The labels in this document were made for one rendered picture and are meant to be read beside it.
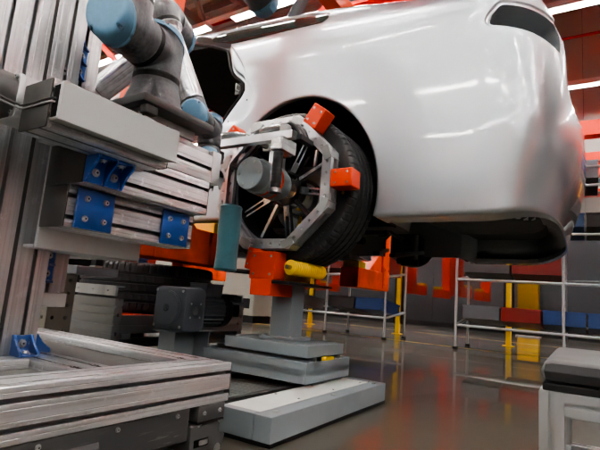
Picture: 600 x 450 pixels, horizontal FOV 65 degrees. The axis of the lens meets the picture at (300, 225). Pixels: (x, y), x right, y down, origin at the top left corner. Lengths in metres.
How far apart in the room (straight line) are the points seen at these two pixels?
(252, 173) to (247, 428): 0.89
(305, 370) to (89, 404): 0.96
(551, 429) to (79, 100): 0.89
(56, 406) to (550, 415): 0.76
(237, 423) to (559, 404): 0.90
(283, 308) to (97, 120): 1.25
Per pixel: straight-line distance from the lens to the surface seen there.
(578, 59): 12.06
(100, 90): 1.76
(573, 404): 0.74
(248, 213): 2.07
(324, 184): 1.77
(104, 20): 1.18
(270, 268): 1.82
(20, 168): 1.20
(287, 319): 1.95
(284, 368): 1.81
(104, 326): 2.13
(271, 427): 1.35
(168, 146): 1.03
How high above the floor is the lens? 0.40
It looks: 9 degrees up
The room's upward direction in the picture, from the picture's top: 4 degrees clockwise
